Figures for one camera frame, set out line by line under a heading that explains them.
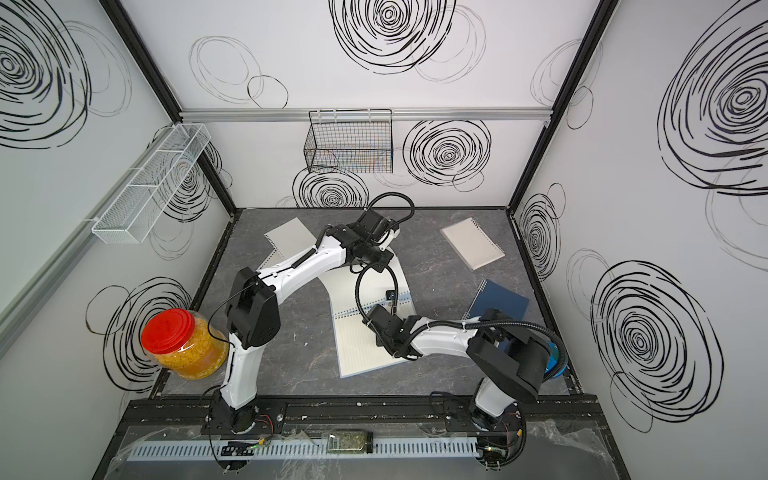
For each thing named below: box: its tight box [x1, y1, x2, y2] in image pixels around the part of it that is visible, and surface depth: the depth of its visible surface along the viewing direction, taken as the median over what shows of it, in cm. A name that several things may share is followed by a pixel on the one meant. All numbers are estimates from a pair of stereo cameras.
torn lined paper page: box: [256, 248, 286, 271], surface depth 107 cm
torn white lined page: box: [264, 217, 317, 260], surface depth 114 cm
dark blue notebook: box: [462, 279, 530, 321], surface depth 98 cm
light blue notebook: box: [318, 246, 418, 379], surface depth 85 cm
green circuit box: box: [326, 430, 374, 454], surface depth 68 cm
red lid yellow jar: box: [141, 308, 229, 381], surface depth 76 cm
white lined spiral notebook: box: [440, 217, 505, 270], surface depth 113 cm
